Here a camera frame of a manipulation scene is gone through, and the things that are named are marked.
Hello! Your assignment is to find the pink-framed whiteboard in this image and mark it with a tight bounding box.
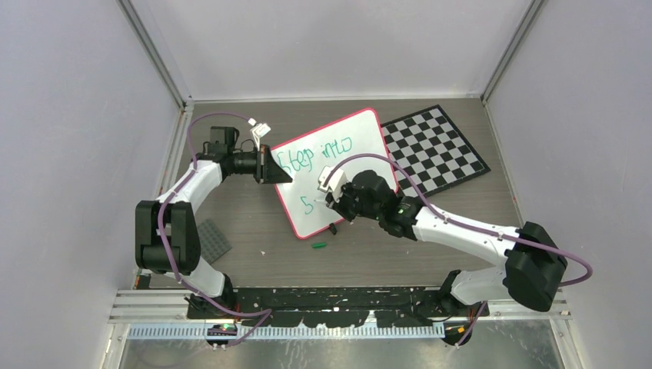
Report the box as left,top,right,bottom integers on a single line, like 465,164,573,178
270,107,399,240

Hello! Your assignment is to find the black and white chessboard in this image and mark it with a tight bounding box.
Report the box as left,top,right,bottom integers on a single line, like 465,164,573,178
381,105,491,197

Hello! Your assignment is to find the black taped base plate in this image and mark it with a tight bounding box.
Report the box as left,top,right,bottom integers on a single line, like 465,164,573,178
187,287,480,325

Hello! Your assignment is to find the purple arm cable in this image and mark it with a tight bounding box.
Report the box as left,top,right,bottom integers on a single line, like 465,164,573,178
156,111,274,349
324,153,594,349

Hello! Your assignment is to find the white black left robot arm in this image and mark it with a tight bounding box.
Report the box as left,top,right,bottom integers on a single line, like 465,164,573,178
135,123,292,318

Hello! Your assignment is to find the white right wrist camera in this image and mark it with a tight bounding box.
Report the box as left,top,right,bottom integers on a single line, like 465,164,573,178
318,166,348,201

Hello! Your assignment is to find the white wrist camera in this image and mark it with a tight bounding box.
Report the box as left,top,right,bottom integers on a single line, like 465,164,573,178
248,118,271,150
318,166,348,201

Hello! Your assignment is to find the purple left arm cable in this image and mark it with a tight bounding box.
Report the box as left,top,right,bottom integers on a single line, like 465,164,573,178
156,111,274,349

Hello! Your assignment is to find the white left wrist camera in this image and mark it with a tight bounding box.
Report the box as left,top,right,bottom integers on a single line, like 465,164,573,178
248,118,271,150

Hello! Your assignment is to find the aluminium front rail frame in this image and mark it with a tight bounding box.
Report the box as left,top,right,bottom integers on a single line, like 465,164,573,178
107,289,573,341

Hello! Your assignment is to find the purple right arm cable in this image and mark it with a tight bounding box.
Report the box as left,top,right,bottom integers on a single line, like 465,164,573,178
324,153,594,349

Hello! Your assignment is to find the grey studded baseplate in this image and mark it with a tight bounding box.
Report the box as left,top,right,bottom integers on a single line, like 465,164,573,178
198,219,232,264

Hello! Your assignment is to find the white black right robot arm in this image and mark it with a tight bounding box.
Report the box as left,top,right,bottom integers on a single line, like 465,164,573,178
318,167,567,316

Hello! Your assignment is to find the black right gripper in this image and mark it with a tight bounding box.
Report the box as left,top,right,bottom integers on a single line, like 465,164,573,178
326,180,382,222

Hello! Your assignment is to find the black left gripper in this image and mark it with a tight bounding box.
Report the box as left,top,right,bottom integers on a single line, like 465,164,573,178
228,145,291,185

